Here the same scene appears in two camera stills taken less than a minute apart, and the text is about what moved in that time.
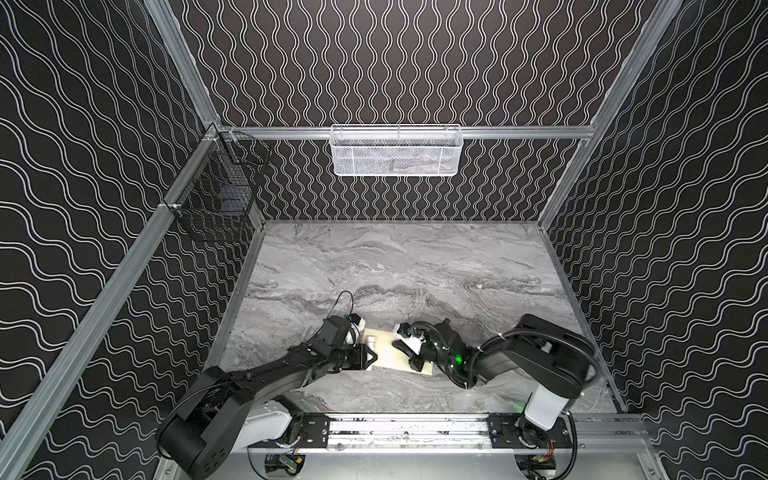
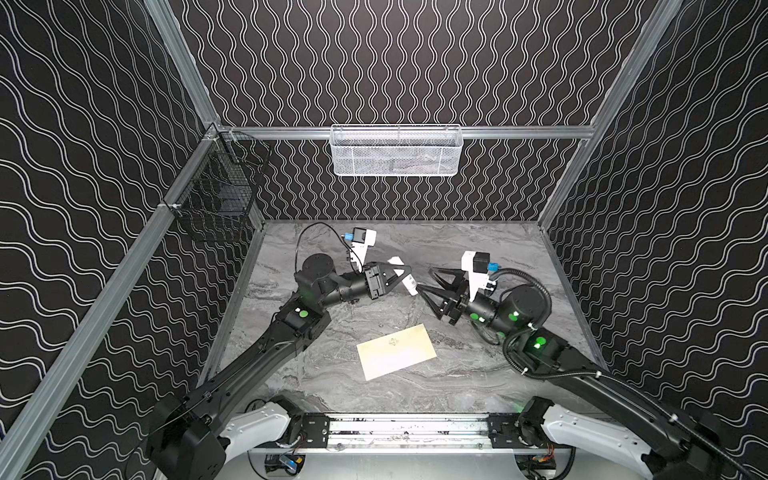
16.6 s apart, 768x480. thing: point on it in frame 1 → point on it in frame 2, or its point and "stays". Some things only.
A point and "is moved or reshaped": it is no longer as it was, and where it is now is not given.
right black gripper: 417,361 → 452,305
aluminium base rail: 468,435 stays
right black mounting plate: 515,431 stays
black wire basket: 215,203 stays
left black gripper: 362,355 → 374,281
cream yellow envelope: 390,356 is moved or reshaped
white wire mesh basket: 396,150 stays
